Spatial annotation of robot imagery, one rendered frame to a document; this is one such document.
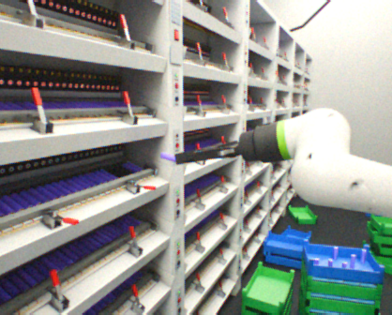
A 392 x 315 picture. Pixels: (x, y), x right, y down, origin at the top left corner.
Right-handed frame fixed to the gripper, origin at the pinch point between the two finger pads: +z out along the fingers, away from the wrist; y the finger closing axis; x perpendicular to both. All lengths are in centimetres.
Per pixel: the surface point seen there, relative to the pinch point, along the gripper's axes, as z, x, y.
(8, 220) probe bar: 18.6, 3.6, 39.6
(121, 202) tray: 15.9, 8.1, 12.7
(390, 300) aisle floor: -40, 113, -122
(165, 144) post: 14.7, -4.5, -10.5
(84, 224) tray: 16.2, 9.8, 25.0
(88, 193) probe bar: 19.2, 3.5, 19.8
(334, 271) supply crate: -22, 64, -61
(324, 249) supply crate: -16, 63, -80
